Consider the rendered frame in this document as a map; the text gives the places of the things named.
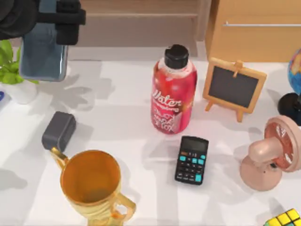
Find blue-grey smartphone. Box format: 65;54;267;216
18;0;69;82

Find green plant in white pot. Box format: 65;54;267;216
0;39;40;105

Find wooden open shelf unit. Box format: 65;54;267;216
67;0;213;61

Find blue and white flat object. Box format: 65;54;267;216
0;90;12;109

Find dark grey rounded box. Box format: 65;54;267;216
41;111;77;153

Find red bottle with black cap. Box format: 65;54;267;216
150;44;198;136

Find gold trophy cup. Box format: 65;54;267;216
48;146;137;226

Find wooden framed small blackboard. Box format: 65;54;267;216
202;56;268;123

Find black calculator with cyan keys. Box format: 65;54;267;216
174;135;210;186

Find pale wooden cupboard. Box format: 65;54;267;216
204;0;301;63

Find globe on black stand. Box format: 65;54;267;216
277;48;301;127

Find pink desk fan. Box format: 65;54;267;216
239;115;301;192

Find multicoloured puzzle cube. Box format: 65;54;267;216
263;208;301;226

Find long metal handle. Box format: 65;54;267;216
222;21;301;27

